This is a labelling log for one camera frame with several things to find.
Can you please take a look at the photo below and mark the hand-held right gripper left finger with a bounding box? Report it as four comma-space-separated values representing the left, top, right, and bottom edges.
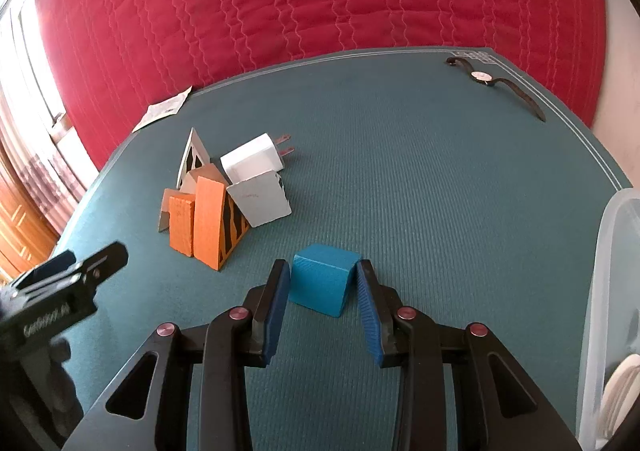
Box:
62, 258, 292, 451

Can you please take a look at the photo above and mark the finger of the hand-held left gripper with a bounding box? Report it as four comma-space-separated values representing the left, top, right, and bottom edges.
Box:
72, 241, 129, 284
12, 251, 77, 288

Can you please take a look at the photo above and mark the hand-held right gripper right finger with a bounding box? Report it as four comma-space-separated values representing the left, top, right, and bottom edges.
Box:
354, 258, 583, 451

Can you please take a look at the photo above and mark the blue wooden block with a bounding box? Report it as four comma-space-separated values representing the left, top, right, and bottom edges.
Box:
287, 243, 363, 318

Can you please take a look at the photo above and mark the pale wooden block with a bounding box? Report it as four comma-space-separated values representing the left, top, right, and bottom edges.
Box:
226, 170, 292, 229

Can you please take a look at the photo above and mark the orange black-striped block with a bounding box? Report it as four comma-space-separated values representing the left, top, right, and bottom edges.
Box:
194, 175, 251, 273

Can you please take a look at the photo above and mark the tan cardboard block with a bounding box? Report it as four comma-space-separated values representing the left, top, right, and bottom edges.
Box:
180, 162, 228, 194

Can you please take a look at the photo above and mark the clear plastic bowl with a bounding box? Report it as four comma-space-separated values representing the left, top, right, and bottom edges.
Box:
575, 187, 640, 451

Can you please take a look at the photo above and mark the white cup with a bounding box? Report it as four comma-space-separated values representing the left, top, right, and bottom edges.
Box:
597, 353, 640, 447

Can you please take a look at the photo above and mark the wooden door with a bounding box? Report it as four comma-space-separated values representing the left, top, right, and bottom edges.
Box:
0, 131, 61, 282

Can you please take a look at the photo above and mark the small orange wooden block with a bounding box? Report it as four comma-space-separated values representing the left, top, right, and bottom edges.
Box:
169, 194, 197, 258

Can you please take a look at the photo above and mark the striped triangular block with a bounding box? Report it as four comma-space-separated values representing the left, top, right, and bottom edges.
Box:
177, 128, 213, 187

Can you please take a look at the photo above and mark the white charger plug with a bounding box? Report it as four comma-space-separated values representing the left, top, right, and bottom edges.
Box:
220, 132, 296, 184

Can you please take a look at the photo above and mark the white paper slip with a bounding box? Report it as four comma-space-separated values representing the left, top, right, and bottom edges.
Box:
132, 86, 193, 133

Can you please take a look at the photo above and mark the light curtain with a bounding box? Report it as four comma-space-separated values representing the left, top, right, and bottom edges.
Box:
0, 0, 101, 212

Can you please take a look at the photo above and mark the black strap wristwatch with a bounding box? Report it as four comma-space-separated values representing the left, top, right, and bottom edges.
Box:
446, 56, 547, 123

